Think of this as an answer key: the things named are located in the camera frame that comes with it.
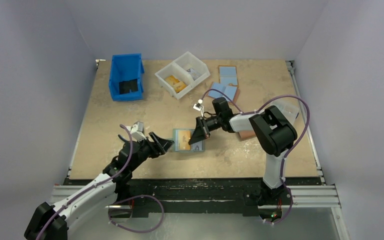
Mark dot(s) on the white divided tray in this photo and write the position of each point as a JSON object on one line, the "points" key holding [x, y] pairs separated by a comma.
{"points": [[178, 68]]}

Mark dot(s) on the blue handled pliers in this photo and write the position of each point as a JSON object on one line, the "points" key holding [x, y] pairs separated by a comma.
{"points": [[123, 139]]}

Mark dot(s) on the aluminium rail frame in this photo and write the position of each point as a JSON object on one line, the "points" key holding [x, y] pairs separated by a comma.
{"points": [[307, 193]]}

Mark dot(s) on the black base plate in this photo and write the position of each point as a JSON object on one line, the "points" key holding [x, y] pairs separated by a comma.
{"points": [[205, 196]]}

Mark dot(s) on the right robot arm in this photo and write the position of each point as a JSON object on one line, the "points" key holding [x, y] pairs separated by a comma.
{"points": [[275, 134]]}

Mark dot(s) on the green card holder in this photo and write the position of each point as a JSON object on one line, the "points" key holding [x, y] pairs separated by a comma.
{"points": [[181, 137]]}

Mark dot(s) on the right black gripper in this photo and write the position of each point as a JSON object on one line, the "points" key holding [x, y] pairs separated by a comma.
{"points": [[204, 127]]}

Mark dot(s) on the clear plastic organizer box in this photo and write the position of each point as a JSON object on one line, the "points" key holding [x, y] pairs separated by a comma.
{"points": [[290, 111]]}

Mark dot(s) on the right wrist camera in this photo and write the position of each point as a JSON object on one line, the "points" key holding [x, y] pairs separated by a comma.
{"points": [[199, 107]]}

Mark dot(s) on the blue plastic bin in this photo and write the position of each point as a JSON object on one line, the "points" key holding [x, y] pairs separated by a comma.
{"points": [[125, 67]]}

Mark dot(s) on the black block in bin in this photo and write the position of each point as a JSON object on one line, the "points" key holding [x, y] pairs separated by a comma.
{"points": [[128, 86]]}

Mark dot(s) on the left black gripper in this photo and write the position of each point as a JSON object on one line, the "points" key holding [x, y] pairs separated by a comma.
{"points": [[162, 144]]}

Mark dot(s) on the open blue brown wallet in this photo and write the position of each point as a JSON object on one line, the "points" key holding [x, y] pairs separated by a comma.
{"points": [[228, 83]]}

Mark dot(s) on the credit card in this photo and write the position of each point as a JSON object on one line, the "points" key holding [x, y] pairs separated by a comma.
{"points": [[194, 74]]}

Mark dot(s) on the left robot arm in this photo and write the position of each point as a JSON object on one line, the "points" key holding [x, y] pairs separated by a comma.
{"points": [[58, 220]]}

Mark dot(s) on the pink leather pouch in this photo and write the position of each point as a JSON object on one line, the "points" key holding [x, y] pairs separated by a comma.
{"points": [[246, 135]]}

